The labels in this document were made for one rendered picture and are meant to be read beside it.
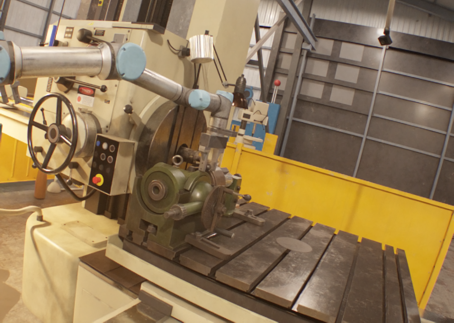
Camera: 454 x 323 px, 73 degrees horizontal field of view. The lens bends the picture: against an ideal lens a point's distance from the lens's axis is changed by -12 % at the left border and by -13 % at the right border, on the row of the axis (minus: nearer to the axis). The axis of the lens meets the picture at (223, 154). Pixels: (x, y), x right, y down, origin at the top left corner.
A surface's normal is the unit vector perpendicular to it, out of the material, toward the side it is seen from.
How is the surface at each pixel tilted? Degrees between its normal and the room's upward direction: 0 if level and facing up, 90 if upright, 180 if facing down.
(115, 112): 90
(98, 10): 90
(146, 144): 84
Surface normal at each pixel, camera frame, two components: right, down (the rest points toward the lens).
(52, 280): -0.43, 0.01
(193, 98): -0.67, -0.07
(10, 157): 0.87, 0.25
